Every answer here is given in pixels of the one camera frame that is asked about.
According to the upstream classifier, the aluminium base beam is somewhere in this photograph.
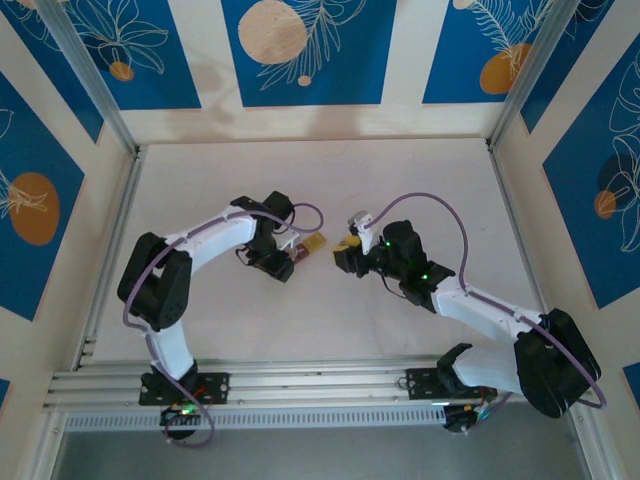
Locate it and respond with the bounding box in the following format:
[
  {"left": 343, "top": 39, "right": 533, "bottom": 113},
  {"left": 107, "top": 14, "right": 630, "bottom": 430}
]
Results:
[{"left": 42, "top": 355, "right": 506, "bottom": 416}]

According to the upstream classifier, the controller board with green light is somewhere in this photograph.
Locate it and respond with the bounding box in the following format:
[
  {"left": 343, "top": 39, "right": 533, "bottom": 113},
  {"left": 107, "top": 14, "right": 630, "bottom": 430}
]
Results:
[
  {"left": 159, "top": 403, "right": 207, "bottom": 427},
  {"left": 442, "top": 399, "right": 501, "bottom": 435}
]

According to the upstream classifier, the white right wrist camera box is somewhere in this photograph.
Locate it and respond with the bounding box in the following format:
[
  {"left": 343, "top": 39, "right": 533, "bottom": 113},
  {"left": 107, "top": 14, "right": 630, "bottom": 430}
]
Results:
[{"left": 348, "top": 211, "right": 377, "bottom": 252}]

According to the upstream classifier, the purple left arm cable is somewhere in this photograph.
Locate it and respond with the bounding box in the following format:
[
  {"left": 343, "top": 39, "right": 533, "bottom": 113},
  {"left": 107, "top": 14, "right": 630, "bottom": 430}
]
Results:
[{"left": 122, "top": 202, "right": 325, "bottom": 448}]

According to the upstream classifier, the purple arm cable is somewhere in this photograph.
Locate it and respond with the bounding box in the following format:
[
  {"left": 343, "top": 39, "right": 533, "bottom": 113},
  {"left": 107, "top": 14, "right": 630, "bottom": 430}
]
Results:
[
  {"left": 367, "top": 192, "right": 608, "bottom": 416},
  {"left": 122, "top": 202, "right": 325, "bottom": 448}
]

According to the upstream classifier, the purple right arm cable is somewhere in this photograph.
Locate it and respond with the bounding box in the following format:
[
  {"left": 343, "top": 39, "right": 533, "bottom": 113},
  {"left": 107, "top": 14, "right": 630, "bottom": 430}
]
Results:
[{"left": 367, "top": 192, "right": 608, "bottom": 416}]

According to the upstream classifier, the aluminium table side rail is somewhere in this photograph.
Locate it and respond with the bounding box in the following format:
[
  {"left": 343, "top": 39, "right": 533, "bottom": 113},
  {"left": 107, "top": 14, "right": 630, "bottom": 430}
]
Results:
[
  {"left": 488, "top": 143, "right": 557, "bottom": 321},
  {"left": 73, "top": 147, "right": 147, "bottom": 372}
]

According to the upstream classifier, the blue floral wall panel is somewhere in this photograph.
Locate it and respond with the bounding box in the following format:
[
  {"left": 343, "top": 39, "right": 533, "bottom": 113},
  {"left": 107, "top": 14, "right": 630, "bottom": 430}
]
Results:
[
  {"left": 542, "top": 34, "right": 640, "bottom": 311},
  {"left": 422, "top": 0, "right": 556, "bottom": 105},
  {"left": 519, "top": 0, "right": 640, "bottom": 135},
  {"left": 221, "top": 0, "right": 399, "bottom": 108},
  {"left": 0, "top": 0, "right": 105, "bottom": 146},
  {"left": 0, "top": 69, "right": 86, "bottom": 322},
  {"left": 59, "top": 0, "right": 202, "bottom": 111}
]

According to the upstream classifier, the slotted grey cable duct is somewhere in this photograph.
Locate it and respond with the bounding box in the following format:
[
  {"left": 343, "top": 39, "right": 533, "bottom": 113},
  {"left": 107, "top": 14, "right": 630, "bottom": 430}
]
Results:
[{"left": 63, "top": 408, "right": 447, "bottom": 432}]

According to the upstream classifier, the aluminium frame post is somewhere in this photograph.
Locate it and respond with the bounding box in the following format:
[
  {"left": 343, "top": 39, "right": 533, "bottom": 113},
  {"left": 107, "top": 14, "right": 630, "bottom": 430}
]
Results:
[
  {"left": 485, "top": 0, "right": 576, "bottom": 151},
  {"left": 37, "top": 0, "right": 142, "bottom": 157}
]

